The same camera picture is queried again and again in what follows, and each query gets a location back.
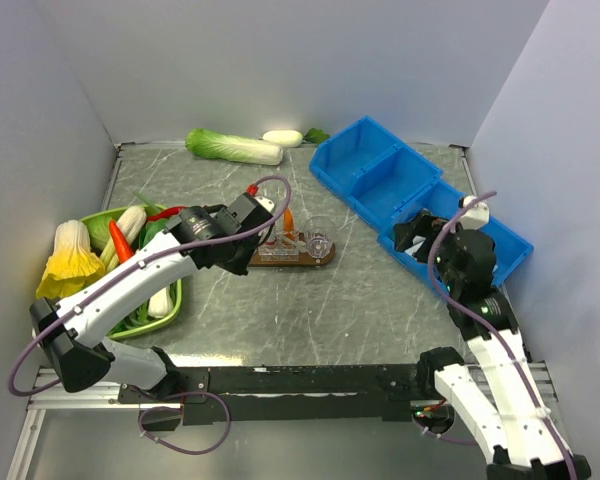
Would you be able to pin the brown oval wooden tray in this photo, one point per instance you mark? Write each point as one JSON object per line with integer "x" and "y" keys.
{"x": 305, "y": 260}

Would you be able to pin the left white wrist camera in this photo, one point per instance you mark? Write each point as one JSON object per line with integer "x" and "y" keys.
{"x": 266, "y": 203}

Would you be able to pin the white radish with leaves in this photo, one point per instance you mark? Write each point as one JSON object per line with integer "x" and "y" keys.
{"x": 293, "y": 138}

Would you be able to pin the white corn cob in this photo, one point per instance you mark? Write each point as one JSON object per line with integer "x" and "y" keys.
{"x": 130, "y": 223}

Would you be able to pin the yellow white cabbage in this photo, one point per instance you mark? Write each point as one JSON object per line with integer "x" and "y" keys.
{"x": 72, "y": 266}

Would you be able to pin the blue compartment bin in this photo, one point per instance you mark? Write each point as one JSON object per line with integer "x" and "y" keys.
{"x": 384, "y": 181}

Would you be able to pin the green napa cabbage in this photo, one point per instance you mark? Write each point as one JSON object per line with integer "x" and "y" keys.
{"x": 213, "y": 145}

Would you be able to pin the orange toothpaste tube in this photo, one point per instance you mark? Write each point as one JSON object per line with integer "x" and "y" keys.
{"x": 288, "y": 221}

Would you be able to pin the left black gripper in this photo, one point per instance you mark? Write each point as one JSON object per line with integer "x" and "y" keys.
{"x": 240, "y": 266}

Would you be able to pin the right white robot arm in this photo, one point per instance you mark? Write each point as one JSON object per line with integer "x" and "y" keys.
{"x": 512, "y": 425}

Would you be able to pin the orange carrot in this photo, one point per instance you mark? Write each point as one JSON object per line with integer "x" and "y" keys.
{"x": 123, "y": 249}

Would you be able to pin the black base frame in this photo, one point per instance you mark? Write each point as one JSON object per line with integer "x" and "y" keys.
{"x": 390, "y": 392}

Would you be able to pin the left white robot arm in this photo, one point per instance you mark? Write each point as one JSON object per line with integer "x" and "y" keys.
{"x": 77, "y": 344}

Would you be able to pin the red chili pepper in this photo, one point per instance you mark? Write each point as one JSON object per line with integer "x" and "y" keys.
{"x": 166, "y": 214}

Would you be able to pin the clear acrylic toothbrush holder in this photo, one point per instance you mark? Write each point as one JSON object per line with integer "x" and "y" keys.
{"x": 282, "y": 254}

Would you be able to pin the green plastic basket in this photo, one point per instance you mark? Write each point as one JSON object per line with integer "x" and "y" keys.
{"x": 162, "y": 308}

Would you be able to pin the large white toothpaste tube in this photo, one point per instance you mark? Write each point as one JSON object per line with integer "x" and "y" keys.
{"x": 418, "y": 242}

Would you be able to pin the bok choy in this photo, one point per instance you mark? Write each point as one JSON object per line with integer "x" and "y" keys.
{"x": 150, "y": 230}

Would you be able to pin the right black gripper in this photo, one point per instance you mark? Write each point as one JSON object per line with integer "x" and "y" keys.
{"x": 426, "y": 224}

